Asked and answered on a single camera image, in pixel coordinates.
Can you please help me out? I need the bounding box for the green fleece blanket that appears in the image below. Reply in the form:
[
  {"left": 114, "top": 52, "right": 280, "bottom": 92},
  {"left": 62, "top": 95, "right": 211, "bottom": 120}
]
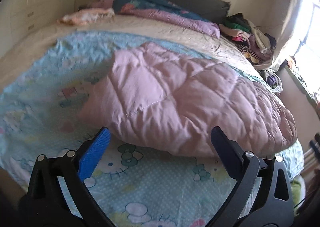
[{"left": 290, "top": 176, "right": 304, "bottom": 205}]

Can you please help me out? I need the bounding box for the pink quilted coat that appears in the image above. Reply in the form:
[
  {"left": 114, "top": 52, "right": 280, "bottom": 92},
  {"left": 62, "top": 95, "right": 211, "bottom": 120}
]
[{"left": 79, "top": 43, "right": 297, "bottom": 157}]

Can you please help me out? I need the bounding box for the pile of mixed clothes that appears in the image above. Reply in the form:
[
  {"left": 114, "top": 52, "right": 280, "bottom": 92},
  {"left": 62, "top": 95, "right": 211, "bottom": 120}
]
[{"left": 219, "top": 13, "right": 277, "bottom": 65}]

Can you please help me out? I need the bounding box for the cream wardrobe with handles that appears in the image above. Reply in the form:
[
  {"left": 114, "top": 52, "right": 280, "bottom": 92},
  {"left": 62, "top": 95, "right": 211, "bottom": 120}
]
[{"left": 1, "top": 0, "right": 75, "bottom": 56}]

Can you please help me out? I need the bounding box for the teal pink floral quilt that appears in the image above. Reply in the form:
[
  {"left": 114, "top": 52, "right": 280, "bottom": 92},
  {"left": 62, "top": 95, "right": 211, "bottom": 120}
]
[{"left": 91, "top": 0, "right": 220, "bottom": 38}]

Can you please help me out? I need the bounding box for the white patterned bag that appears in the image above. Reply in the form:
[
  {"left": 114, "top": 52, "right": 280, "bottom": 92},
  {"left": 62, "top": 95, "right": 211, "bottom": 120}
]
[{"left": 266, "top": 73, "right": 283, "bottom": 94}]

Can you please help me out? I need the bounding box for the peach floral cloth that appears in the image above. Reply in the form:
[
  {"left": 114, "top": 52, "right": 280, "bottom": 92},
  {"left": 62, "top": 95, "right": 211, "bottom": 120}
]
[{"left": 58, "top": 8, "right": 115, "bottom": 25}]

